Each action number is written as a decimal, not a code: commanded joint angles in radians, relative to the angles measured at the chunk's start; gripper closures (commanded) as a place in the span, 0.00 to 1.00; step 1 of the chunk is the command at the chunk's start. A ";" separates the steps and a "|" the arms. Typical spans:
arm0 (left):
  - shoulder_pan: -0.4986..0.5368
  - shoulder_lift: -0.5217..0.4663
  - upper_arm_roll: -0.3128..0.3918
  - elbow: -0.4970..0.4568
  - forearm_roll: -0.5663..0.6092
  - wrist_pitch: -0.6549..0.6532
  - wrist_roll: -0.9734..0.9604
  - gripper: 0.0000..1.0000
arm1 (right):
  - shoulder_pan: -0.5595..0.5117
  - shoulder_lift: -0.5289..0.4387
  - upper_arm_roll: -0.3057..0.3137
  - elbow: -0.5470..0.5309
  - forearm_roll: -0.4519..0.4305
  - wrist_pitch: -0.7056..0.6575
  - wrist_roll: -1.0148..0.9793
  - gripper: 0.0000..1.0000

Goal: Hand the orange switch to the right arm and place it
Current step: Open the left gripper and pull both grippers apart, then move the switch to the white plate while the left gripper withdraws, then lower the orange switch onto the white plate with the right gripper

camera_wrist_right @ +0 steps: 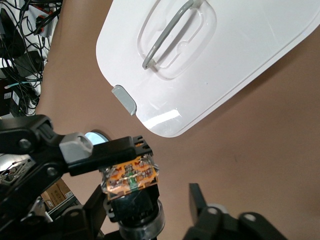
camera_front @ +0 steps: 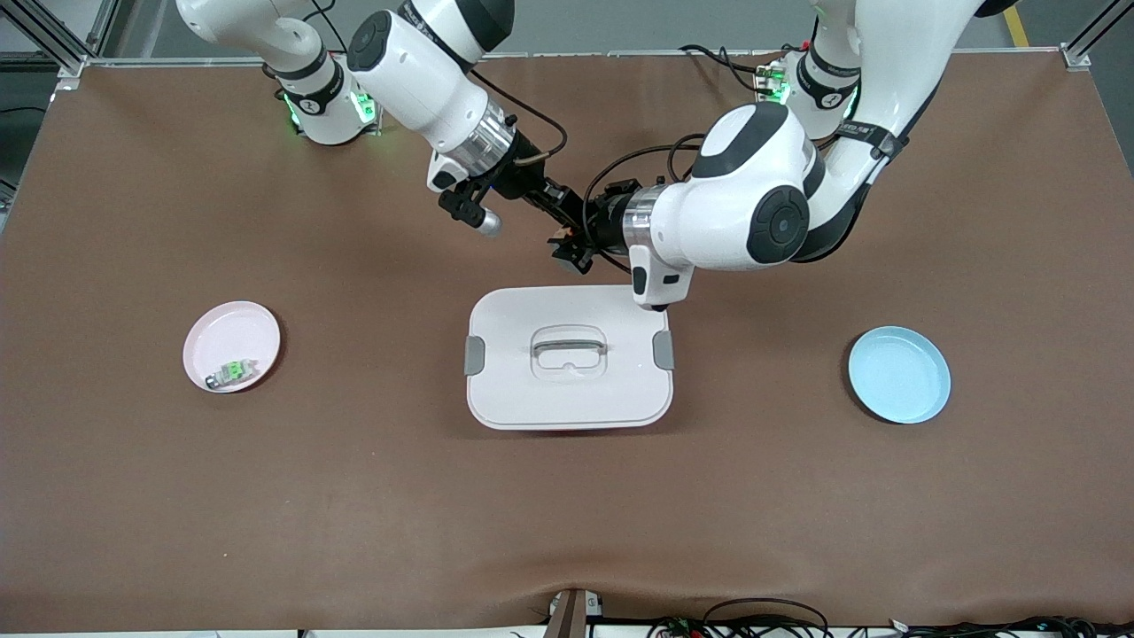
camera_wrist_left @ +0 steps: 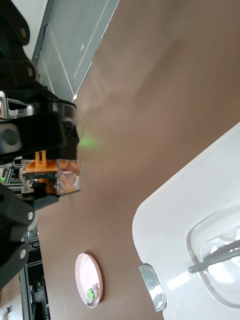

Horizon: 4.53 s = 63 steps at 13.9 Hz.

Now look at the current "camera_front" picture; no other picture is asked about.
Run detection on orange and black switch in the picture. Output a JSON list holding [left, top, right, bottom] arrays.
[[549, 229, 593, 274]]

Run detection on white lidded container grey latches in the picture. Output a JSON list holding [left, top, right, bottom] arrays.
[[465, 284, 675, 432]]

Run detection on brown table mat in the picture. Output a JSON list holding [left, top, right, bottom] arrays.
[[0, 49, 1134, 634]]

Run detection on light blue round plate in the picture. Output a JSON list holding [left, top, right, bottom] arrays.
[[849, 326, 951, 424]]

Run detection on pale pink round plate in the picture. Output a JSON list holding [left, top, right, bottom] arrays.
[[183, 301, 283, 394]]

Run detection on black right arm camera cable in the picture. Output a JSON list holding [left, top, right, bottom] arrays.
[[468, 69, 568, 169]]

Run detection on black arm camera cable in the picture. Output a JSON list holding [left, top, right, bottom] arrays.
[[468, 69, 568, 169], [583, 133, 710, 200]]

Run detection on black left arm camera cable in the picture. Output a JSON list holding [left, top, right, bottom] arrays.
[[583, 133, 710, 200]]

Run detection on black left arm base cable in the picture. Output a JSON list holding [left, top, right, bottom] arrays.
[[718, 49, 765, 94], [680, 44, 763, 74]]

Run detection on black arm base cable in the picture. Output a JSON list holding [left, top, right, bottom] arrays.
[[301, 0, 360, 58], [718, 49, 765, 94], [680, 44, 763, 74]]

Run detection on black right arm base cable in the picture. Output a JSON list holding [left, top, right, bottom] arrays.
[[301, 0, 360, 58]]

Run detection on green and silver switch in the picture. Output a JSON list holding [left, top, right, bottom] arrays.
[[206, 357, 260, 391]]

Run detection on metal table edge bracket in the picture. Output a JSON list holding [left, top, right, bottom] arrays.
[[545, 587, 605, 638]]

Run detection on black looped cable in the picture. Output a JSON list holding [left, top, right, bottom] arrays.
[[704, 598, 831, 638]]

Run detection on aluminium frame profile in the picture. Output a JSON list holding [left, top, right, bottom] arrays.
[[0, 0, 112, 79], [1061, 0, 1134, 72]]

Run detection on black cable along table edge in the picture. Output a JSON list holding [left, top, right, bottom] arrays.
[[890, 616, 1134, 638]]

